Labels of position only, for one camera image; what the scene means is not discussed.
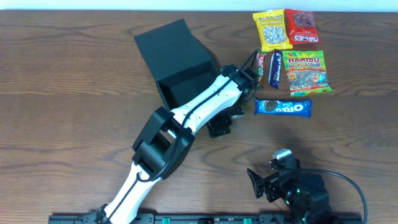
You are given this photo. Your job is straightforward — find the black gift box with lid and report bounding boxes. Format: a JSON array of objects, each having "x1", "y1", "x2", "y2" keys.
[{"x1": 134, "y1": 19, "x2": 220, "y2": 111}]

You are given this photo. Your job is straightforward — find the green red Milo bar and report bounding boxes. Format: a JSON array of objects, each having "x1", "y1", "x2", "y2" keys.
[{"x1": 255, "y1": 51, "x2": 266, "y2": 88}]

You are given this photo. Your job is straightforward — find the blue Oreo cookie pack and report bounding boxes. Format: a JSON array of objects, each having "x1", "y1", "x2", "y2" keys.
[{"x1": 254, "y1": 99, "x2": 312, "y2": 118}]

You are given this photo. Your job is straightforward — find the Haribo gummy worms bag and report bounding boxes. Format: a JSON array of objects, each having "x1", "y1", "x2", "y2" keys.
[{"x1": 282, "y1": 50, "x2": 333, "y2": 96}]

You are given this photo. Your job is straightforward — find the yellow pistachio snack bag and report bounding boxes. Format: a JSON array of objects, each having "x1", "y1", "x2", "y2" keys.
[{"x1": 252, "y1": 9, "x2": 293, "y2": 52}]

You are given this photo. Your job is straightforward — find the red Hacks candy bag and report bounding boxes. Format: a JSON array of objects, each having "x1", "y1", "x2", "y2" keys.
[{"x1": 285, "y1": 9, "x2": 319, "y2": 45}]

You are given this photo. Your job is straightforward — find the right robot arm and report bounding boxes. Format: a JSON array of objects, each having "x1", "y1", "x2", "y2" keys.
[{"x1": 247, "y1": 158, "x2": 338, "y2": 224}]

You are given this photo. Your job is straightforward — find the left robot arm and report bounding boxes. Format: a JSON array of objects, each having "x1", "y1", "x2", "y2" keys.
[{"x1": 95, "y1": 64, "x2": 258, "y2": 223}]

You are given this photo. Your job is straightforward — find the purple Dairy Milk chocolate bar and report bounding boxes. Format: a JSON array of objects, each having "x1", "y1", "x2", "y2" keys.
[{"x1": 269, "y1": 50, "x2": 282, "y2": 89}]

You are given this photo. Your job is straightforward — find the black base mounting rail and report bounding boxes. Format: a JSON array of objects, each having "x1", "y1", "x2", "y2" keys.
[{"x1": 48, "y1": 213, "x2": 364, "y2": 224}]

